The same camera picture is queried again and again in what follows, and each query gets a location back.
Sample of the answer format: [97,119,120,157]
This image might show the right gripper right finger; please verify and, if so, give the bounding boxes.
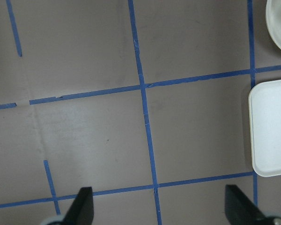
[225,185,272,225]

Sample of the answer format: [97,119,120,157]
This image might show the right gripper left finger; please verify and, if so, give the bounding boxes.
[62,187,94,225]

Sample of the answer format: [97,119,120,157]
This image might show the cream rectangular tray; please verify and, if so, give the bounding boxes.
[248,80,281,177]

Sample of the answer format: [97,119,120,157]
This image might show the cream round plate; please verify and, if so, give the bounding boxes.
[266,0,281,49]

